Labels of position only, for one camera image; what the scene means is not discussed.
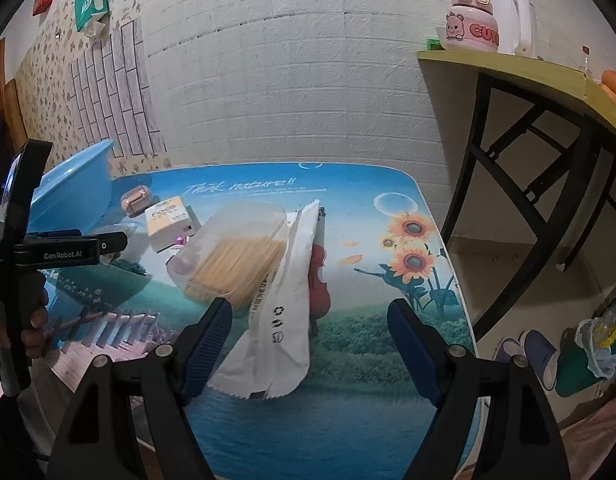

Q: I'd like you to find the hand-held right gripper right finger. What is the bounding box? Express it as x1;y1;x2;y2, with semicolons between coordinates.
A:
387;298;571;480

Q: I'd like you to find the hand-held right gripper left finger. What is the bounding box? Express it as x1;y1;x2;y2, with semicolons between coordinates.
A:
50;297;233;480

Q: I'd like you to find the blue plastic basin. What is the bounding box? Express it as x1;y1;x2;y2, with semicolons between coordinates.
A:
26;140;114;237

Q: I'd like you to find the white plastic packet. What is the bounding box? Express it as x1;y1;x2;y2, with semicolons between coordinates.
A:
207;199;325;402

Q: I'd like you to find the small pink case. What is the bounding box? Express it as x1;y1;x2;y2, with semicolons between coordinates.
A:
120;185;152;217

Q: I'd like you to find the clear plastic swab box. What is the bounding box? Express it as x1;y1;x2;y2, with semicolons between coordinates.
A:
167;202;289;311

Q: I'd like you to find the yellow white tissue pack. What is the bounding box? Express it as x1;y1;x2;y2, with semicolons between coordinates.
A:
144;195;197;254

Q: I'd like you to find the person's left hand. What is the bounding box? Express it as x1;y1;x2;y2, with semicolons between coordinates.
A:
18;282;50;347

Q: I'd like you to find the blue white slipper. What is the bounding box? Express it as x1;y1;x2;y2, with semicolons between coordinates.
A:
492;337;527;367
520;330;560;394

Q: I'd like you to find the brown wooden door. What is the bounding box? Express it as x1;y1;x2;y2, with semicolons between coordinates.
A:
0;37;29;161

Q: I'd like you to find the green trash bin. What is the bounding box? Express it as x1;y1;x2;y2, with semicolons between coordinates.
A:
555;327;614;399

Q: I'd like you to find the clear trash bag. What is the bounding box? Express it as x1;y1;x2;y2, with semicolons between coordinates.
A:
575;305;616;379

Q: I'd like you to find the green hanging tissue packet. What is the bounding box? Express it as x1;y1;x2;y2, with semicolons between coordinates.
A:
73;0;113;39

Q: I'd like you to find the pink cartoon water bottle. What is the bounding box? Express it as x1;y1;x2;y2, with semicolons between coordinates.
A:
445;0;502;54

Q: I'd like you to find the white electric kettle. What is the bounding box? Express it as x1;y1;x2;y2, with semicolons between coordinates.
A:
489;0;539;59

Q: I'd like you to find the yellow table with black frame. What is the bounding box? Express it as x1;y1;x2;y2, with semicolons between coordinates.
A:
417;50;616;343

